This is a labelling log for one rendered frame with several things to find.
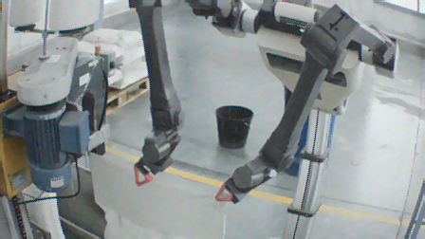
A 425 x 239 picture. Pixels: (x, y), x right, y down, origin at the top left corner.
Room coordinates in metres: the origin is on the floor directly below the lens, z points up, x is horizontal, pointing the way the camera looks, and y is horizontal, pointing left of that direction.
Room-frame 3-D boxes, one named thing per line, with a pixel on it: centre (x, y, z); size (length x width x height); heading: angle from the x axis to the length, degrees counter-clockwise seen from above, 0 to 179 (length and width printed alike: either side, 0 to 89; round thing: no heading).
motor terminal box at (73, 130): (1.18, 0.36, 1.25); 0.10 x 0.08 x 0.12; 179
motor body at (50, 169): (1.18, 0.47, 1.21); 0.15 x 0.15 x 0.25
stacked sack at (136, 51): (4.91, 0.91, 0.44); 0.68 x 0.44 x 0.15; 154
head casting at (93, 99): (1.63, 0.55, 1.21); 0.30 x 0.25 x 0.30; 64
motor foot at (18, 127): (1.18, 0.56, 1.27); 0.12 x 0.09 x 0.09; 154
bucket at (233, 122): (3.89, -0.16, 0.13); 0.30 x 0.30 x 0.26
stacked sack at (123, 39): (5.03, 1.09, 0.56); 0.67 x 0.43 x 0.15; 64
